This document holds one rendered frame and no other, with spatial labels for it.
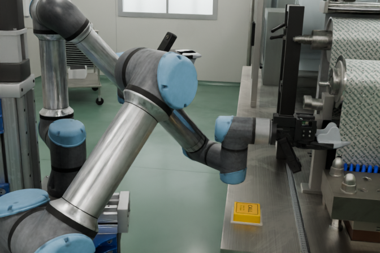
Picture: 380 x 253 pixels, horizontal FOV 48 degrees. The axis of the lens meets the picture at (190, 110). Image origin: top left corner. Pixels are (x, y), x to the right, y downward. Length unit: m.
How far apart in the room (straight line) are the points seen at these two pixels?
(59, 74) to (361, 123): 0.96
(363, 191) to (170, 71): 0.56
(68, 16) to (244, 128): 0.62
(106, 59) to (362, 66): 0.77
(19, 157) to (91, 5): 6.07
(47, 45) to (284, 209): 0.91
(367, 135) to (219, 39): 5.63
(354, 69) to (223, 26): 5.60
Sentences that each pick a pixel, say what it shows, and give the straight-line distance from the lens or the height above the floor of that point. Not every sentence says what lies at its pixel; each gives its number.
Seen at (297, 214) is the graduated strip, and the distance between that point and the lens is 1.24.
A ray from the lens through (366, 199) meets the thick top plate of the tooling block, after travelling 1.09.
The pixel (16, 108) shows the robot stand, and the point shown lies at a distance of 1.15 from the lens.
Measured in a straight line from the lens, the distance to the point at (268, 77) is 2.22.
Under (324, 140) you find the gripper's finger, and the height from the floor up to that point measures 1.11.
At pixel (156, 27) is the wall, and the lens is 6.89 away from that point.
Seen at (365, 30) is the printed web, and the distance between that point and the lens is 1.44.
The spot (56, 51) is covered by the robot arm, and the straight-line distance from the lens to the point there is 1.50.
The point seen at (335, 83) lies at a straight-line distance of 1.22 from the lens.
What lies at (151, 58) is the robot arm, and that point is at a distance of 0.94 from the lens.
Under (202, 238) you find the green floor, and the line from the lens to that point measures 2.77.
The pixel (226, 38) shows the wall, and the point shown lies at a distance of 6.76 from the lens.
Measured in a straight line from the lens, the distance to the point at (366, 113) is 1.23.
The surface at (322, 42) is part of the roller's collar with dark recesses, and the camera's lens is 1.45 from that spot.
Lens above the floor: 1.49
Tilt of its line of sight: 16 degrees down
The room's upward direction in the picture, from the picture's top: 2 degrees clockwise
